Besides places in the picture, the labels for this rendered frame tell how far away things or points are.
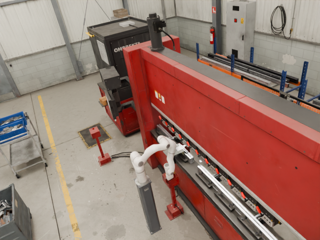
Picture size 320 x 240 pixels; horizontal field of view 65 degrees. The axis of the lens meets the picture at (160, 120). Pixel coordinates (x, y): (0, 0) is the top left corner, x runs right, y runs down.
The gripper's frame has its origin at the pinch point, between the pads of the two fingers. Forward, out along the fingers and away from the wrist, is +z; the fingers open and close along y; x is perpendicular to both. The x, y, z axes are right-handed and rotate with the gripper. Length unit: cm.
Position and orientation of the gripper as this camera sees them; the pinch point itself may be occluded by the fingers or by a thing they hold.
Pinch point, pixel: (171, 180)
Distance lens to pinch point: 358.7
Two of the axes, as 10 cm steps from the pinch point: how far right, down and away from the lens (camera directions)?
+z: 2.1, 8.0, 5.6
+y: -8.6, 4.3, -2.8
